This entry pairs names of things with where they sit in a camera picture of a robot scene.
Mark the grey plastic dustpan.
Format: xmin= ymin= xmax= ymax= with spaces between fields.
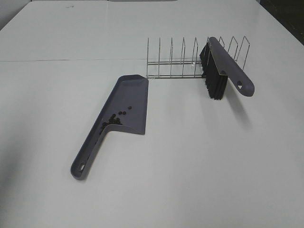
xmin=70 ymin=75 xmax=149 ymax=180

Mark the pile of coffee beans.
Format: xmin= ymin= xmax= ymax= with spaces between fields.
xmin=99 ymin=111 xmax=127 ymax=134

